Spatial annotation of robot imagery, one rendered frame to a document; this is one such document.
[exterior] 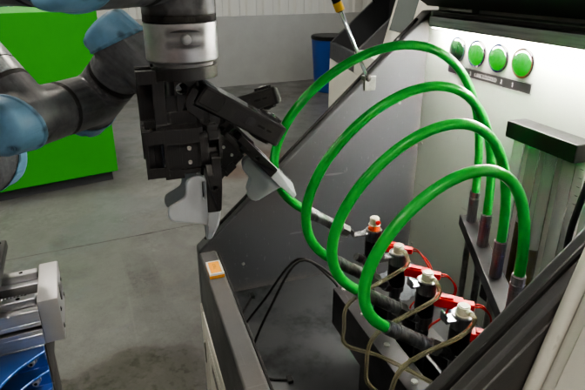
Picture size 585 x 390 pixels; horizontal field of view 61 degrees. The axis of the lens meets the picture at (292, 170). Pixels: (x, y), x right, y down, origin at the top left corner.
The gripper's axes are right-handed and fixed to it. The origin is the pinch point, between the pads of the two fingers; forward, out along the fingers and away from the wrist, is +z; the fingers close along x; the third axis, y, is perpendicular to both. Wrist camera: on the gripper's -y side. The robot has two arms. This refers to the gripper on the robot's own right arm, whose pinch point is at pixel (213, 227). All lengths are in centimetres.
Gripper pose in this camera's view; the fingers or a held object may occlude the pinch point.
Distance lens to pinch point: 61.8
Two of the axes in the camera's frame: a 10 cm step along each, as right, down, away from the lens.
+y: -9.5, 1.2, -3.0
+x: 3.3, 3.5, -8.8
